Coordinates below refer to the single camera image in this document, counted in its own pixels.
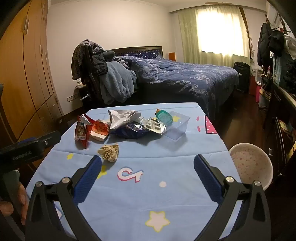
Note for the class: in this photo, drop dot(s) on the dark blue snack bag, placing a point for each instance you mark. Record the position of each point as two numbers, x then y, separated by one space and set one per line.
131 133

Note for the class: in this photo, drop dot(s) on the navy starry pillow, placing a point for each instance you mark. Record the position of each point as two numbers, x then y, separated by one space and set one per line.
148 55

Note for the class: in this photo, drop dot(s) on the beige crumpled paper ball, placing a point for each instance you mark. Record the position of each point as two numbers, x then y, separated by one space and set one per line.
108 153

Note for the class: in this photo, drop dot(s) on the person's left hand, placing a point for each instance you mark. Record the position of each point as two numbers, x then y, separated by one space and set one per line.
23 201

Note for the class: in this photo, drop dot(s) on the wooden wardrobe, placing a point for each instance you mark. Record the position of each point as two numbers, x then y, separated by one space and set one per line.
23 69

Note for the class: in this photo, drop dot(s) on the blue printed tablecloth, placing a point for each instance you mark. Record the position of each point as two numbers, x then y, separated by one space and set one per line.
138 150

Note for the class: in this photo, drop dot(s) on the hanging dark coat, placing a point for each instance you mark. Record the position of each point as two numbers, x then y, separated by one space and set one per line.
264 44

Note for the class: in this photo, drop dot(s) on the white cardboard box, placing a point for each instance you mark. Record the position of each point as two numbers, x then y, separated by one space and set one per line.
98 138

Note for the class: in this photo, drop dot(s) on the red snack wrapper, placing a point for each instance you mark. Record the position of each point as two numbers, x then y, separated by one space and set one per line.
100 127

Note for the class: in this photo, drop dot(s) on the dark wooden bed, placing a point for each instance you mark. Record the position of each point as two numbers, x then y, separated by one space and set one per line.
138 49

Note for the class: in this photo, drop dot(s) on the silver blister pill pack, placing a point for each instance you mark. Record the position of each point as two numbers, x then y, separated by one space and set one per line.
153 126

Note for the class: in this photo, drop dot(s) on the orange wooden board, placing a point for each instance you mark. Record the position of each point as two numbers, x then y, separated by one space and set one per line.
171 56

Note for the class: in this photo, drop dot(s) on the grey patterned garment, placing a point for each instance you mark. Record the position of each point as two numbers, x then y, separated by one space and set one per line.
79 58

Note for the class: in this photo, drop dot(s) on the clear plastic box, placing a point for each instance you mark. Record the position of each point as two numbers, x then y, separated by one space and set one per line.
179 128

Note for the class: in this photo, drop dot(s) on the red container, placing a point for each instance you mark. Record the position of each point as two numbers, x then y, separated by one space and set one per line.
252 85

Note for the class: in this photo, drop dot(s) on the light blue fleece blanket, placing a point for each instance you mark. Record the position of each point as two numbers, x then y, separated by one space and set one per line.
118 81

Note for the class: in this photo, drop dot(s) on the dark puffer jacket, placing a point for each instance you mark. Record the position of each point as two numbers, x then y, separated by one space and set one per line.
100 63

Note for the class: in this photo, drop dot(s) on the cartoon print snack wrapper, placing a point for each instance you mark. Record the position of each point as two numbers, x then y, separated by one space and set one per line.
81 132

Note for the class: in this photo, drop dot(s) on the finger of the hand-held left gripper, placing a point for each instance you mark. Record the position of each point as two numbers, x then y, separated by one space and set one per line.
49 140

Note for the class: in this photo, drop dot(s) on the white plastic stool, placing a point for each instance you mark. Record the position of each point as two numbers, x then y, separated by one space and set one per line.
249 162

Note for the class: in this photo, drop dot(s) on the black chair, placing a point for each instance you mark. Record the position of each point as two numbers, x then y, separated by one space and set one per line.
91 85

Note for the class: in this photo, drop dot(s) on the dark wooden dresser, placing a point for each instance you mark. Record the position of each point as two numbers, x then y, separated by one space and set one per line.
282 129

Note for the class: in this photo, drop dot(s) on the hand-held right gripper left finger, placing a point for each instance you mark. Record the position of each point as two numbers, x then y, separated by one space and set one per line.
89 178

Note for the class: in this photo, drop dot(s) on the blue patterned duvet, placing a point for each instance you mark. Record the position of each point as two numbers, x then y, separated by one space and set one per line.
180 74

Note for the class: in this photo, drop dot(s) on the wall socket strip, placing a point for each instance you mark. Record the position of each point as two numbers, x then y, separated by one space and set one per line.
72 98

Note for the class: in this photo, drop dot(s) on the hanging black jacket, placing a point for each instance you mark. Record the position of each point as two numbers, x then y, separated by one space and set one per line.
276 42

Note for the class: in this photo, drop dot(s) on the black suitcase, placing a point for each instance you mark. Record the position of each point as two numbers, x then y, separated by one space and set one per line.
241 76

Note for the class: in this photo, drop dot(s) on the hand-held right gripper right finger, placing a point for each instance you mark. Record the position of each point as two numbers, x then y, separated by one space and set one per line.
205 176

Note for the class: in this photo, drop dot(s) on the dark nightstand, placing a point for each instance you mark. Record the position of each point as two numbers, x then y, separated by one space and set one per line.
84 95

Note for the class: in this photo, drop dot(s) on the teal plastic container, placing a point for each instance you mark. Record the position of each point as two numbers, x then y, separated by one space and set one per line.
164 117

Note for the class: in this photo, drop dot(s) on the pink bin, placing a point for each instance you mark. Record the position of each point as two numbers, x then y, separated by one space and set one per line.
258 92

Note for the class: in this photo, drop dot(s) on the white crumpled paper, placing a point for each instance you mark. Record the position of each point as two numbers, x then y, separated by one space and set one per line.
122 118

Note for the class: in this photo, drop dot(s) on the pale green curtain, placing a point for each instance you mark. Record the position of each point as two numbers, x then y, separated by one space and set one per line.
189 34

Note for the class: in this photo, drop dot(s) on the white garment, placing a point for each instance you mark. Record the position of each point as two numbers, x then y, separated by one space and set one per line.
290 44

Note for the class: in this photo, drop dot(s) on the clear storage box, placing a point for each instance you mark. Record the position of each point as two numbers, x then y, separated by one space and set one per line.
263 99

